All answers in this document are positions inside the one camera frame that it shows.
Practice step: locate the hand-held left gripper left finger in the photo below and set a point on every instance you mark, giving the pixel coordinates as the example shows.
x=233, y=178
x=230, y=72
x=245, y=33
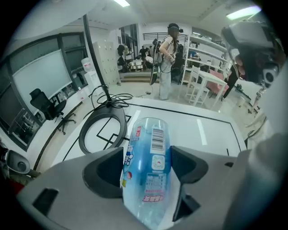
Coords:
x=67, y=197

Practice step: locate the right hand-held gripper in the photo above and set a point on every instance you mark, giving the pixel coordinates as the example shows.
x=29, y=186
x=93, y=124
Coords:
x=270, y=56

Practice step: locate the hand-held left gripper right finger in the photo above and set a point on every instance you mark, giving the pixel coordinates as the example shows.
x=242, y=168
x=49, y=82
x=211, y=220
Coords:
x=209, y=191

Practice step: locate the clear bottle with blue label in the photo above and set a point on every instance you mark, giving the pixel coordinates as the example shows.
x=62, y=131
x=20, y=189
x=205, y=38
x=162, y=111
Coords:
x=148, y=179

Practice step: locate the person's right forearm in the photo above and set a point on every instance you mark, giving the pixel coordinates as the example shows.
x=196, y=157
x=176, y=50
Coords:
x=265, y=179

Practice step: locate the white work table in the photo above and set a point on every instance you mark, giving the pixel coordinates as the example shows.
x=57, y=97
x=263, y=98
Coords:
x=180, y=125

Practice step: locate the person's right hand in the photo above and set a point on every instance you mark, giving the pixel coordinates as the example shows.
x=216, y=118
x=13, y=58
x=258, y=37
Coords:
x=240, y=66

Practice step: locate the small ceiling light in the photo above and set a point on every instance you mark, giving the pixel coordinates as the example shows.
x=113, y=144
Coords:
x=244, y=12

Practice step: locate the white storage shelving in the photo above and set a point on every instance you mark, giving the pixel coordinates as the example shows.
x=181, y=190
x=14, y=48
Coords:
x=202, y=41

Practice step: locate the white side table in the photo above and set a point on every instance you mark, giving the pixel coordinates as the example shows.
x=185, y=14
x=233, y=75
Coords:
x=213, y=78

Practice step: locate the pink upholstered seat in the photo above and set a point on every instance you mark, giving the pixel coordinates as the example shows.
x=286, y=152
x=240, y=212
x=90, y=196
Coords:
x=216, y=86

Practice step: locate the black floor lamp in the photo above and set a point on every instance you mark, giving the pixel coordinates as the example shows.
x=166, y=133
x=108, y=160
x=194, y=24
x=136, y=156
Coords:
x=82, y=139

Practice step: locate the white wooden chair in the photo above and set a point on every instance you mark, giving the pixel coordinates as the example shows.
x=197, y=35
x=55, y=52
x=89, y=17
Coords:
x=194, y=74

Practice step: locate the black headrest office chair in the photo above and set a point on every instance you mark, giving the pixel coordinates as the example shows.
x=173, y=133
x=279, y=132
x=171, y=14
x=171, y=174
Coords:
x=45, y=105

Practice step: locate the spare water jug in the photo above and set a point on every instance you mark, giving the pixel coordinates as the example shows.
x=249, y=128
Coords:
x=82, y=94

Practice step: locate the white water dispenser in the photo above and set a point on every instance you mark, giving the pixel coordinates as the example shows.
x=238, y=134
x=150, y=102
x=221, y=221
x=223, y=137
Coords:
x=90, y=76

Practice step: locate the long ceiling light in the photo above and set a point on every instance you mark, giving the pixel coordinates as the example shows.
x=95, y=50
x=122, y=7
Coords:
x=121, y=2

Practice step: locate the black framed window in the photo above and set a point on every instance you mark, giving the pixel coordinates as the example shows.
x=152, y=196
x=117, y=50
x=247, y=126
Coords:
x=40, y=69

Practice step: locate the grey locker cabinet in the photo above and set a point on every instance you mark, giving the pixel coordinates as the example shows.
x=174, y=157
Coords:
x=108, y=63

